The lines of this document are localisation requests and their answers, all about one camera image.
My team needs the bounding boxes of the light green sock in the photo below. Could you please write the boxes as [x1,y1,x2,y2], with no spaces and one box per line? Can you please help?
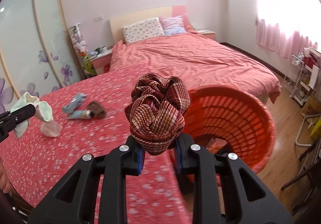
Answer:
[10,92,53,139]

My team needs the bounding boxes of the white tissue paper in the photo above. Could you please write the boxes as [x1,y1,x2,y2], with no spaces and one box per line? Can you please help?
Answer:
[40,120,63,137]

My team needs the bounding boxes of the red patterned scrunchie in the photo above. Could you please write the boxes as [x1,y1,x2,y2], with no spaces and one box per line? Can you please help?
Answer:
[125,73,190,155]

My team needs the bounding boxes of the person's left hand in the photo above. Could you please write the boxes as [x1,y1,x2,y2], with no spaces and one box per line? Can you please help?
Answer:
[0,158,11,193]

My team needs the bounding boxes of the orange plastic laundry basket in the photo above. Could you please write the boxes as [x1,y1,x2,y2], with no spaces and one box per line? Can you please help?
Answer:
[183,85,276,173]

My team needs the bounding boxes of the grey sock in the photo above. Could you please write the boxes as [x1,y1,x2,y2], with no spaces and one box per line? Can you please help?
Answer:
[62,93,87,114]

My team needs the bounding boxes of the red floral blanket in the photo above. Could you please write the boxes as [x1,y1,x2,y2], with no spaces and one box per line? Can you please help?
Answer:
[1,66,192,223]

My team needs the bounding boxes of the light blue cream tube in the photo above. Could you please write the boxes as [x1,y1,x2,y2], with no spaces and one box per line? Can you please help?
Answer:
[67,110,95,120]

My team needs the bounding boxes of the floral sliding wardrobe doors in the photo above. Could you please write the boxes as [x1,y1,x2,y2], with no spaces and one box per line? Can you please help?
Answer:
[1,0,84,112]

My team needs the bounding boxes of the green plush toy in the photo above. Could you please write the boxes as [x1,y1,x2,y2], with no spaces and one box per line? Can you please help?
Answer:
[81,55,97,78]

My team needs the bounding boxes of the plush toy display tube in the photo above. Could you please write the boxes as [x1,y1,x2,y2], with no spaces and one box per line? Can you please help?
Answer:
[69,23,88,56]

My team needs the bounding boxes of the pink bedside table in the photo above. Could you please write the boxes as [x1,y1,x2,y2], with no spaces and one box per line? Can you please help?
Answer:
[90,49,112,75]

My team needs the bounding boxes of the salmon pink duvet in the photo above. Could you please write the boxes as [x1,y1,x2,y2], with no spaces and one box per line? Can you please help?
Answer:
[111,29,281,103]

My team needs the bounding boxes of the white mug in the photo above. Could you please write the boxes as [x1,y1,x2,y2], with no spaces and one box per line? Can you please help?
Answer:
[100,47,107,53]

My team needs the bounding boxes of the beige pink headboard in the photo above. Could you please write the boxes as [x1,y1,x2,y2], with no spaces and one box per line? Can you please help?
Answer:
[109,5,190,44]

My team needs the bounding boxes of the floral white pillow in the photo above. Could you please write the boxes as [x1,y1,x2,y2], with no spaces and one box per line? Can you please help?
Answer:
[122,18,164,45]

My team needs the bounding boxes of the right bedside table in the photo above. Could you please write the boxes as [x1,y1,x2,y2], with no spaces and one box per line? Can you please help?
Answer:
[196,29,215,40]

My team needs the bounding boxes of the pink striped pillow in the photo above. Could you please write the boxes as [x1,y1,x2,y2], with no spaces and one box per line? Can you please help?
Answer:
[159,15,187,36]

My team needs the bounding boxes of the pink curtain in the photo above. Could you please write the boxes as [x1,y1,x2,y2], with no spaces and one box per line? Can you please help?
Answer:
[256,19,319,59]

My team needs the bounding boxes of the white wire rack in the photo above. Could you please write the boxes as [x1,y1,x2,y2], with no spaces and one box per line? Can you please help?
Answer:
[282,53,312,107]

